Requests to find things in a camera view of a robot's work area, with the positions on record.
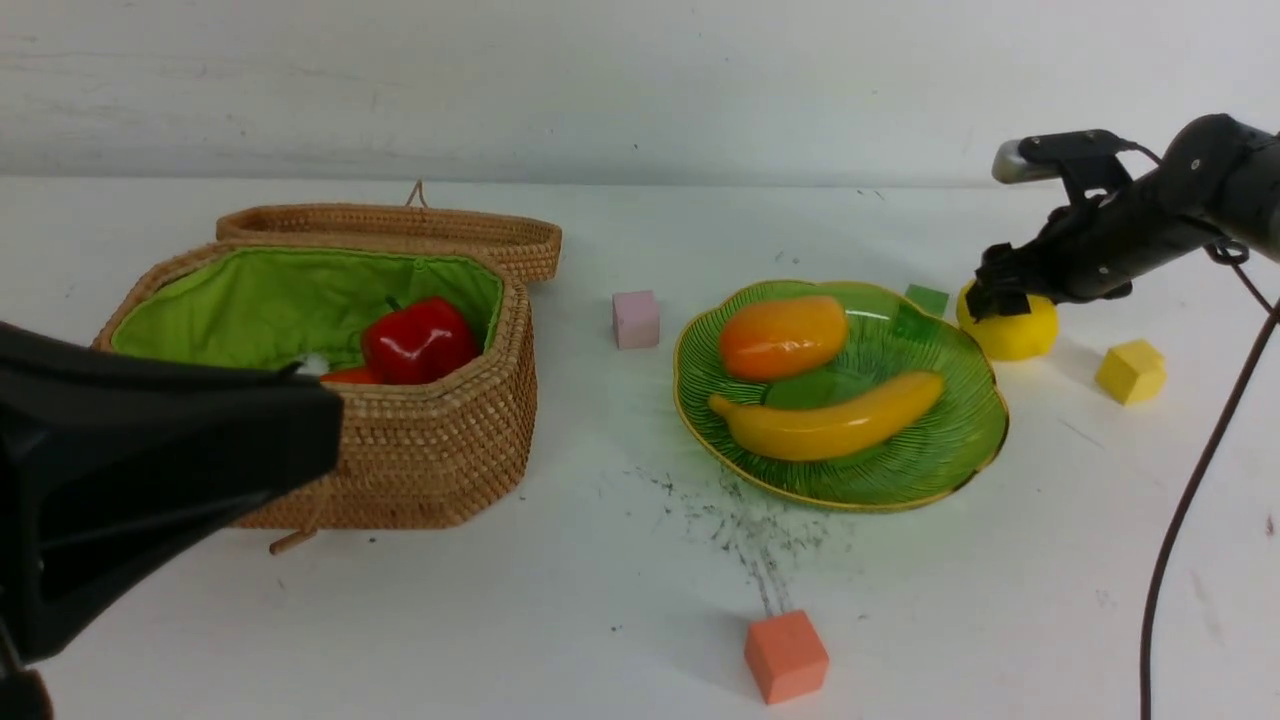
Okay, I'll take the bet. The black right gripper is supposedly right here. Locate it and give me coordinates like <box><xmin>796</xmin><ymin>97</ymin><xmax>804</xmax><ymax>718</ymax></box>
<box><xmin>964</xmin><ymin>195</ymin><xmax>1216</xmax><ymax>323</ymax></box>

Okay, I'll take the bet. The yellow toy lemon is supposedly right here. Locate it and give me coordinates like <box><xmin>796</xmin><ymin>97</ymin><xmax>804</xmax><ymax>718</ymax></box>
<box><xmin>955</xmin><ymin>281</ymin><xmax>1059</xmax><ymax>363</ymax></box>

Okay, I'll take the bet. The yellow toy banana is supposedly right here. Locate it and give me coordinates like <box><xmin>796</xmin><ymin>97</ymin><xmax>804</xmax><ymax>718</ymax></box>
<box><xmin>708</xmin><ymin>372</ymin><xmax>946</xmax><ymax>462</ymax></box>

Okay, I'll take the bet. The orange toy mango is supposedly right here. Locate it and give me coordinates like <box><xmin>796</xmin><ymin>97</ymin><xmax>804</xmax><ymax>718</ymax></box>
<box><xmin>718</xmin><ymin>295</ymin><xmax>849</xmax><ymax>383</ymax></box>

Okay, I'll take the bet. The red toy bell pepper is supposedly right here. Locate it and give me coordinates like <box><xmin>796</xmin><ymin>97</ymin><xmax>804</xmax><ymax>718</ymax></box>
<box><xmin>361</xmin><ymin>295</ymin><xmax>483</xmax><ymax>386</ymax></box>

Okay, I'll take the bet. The orange toy carrot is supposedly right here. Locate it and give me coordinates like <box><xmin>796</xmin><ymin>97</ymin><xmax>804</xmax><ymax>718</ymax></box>
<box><xmin>320</xmin><ymin>366</ymin><xmax>381</xmax><ymax>386</ymax></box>

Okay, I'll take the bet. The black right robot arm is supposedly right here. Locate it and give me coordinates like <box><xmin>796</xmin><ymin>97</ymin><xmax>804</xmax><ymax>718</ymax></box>
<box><xmin>963</xmin><ymin>114</ymin><xmax>1279</xmax><ymax>322</ymax></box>

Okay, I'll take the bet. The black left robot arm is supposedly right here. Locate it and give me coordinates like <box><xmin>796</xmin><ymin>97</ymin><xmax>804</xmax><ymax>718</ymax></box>
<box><xmin>1</xmin><ymin>324</ymin><xmax>344</xmax><ymax>719</ymax></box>

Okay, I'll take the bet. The green foam cube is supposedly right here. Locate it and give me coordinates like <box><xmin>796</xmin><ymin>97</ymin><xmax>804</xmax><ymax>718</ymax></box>
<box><xmin>905</xmin><ymin>284</ymin><xmax>951</xmax><ymax>319</ymax></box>

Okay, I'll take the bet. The green glass leaf plate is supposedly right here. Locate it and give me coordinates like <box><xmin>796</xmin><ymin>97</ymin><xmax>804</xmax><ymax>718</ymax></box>
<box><xmin>673</xmin><ymin>279</ymin><xmax>1010</xmax><ymax>512</ymax></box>

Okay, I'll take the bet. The yellow foam cube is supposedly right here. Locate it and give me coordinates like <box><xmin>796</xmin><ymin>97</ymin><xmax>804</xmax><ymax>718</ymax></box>
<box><xmin>1094</xmin><ymin>340</ymin><xmax>1169</xmax><ymax>406</ymax></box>

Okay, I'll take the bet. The pink foam cube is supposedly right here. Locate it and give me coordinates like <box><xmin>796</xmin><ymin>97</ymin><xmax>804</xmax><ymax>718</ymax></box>
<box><xmin>612</xmin><ymin>290</ymin><xmax>660</xmax><ymax>350</ymax></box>

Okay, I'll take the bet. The orange foam cube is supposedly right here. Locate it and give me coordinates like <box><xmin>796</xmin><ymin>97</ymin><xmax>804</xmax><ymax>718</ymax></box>
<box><xmin>744</xmin><ymin>610</ymin><xmax>829</xmax><ymax>705</ymax></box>

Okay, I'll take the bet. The woven wicker basket lid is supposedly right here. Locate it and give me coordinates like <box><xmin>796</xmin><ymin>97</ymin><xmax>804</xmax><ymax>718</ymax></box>
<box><xmin>216</xmin><ymin>183</ymin><xmax>563</xmax><ymax>283</ymax></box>

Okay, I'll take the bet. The woven wicker basket green lining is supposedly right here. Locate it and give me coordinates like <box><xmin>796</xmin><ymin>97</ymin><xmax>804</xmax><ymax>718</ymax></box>
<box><xmin>93</xmin><ymin>237</ymin><xmax>538</xmax><ymax>532</ymax></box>

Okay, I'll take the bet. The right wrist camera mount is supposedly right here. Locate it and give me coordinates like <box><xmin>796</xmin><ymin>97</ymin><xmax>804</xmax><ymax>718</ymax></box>
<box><xmin>991</xmin><ymin>129</ymin><xmax>1133</xmax><ymax>204</ymax></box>

